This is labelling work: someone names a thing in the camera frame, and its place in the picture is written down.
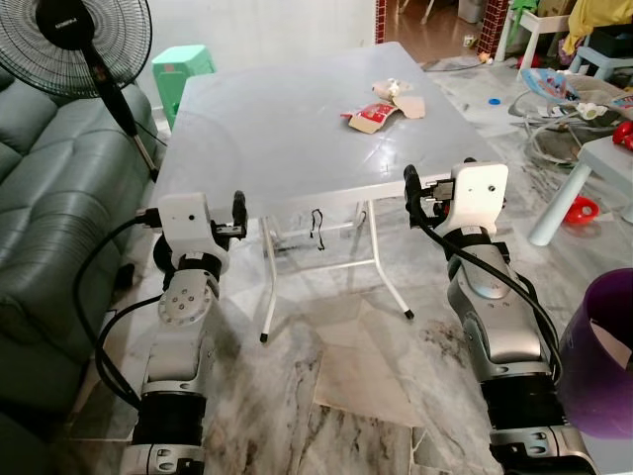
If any red snack packet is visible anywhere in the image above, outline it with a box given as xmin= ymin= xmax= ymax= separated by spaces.
xmin=341 ymin=101 xmax=398 ymax=135

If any white wrapper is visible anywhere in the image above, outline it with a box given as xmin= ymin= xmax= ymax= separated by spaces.
xmin=372 ymin=78 xmax=412 ymax=101

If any purple plastic rubbish bin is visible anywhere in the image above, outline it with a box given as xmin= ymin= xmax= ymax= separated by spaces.
xmin=556 ymin=267 xmax=633 ymax=440

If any white plastic folding table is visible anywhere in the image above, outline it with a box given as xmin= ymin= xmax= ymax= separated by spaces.
xmin=153 ymin=42 xmax=507 ymax=344

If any small white table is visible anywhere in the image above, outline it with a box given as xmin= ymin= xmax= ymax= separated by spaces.
xmin=528 ymin=136 xmax=633 ymax=248

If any green plastic stool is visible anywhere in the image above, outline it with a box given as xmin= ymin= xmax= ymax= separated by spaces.
xmin=150 ymin=45 xmax=217 ymax=131

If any baby bouncer seat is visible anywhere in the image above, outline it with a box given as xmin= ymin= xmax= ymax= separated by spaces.
xmin=508 ymin=66 xmax=633 ymax=165

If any grey-green leather sofa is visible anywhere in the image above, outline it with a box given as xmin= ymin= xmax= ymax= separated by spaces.
xmin=0 ymin=69 xmax=161 ymax=419

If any white plastic chair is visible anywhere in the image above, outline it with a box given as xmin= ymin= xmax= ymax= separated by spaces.
xmin=494 ymin=8 xmax=577 ymax=66

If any red plastic toy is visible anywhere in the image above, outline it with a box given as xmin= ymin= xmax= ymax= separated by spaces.
xmin=610 ymin=120 xmax=633 ymax=152

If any light blue stool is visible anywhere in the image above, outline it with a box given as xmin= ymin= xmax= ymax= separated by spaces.
xmin=568 ymin=45 xmax=633 ymax=82

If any white paper scrap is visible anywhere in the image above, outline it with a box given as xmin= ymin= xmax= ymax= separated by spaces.
xmin=588 ymin=317 xmax=633 ymax=369

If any black standing fan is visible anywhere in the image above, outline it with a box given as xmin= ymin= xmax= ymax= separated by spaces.
xmin=0 ymin=0 xmax=175 ymax=274

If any yellow cloth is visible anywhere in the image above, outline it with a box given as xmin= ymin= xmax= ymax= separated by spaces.
xmin=563 ymin=0 xmax=633 ymax=56

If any pale grey plastic stool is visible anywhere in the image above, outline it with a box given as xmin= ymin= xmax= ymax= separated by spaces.
xmin=582 ymin=435 xmax=633 ymax=475

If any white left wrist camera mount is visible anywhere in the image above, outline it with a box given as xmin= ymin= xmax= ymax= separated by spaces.
xmin=157 ymin=193 xmax=212 ymax=250

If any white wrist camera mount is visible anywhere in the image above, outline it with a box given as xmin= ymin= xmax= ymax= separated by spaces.
xmin=449 ymin=161 xmax=510 ymax=235
xmin=157 ymin=193 xmax=212 ymax=250

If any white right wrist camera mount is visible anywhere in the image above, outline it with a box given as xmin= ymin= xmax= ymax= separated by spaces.
xmin=449 ymin=161 xmax=510 ymax=235

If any black hanging strap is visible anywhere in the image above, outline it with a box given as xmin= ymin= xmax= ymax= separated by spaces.
xmin=309 ymin=207 xmax=326 ymax=251

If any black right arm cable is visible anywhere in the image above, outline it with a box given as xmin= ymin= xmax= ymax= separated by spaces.
xmin=408 ymin=203 xmax=567 ymax=385

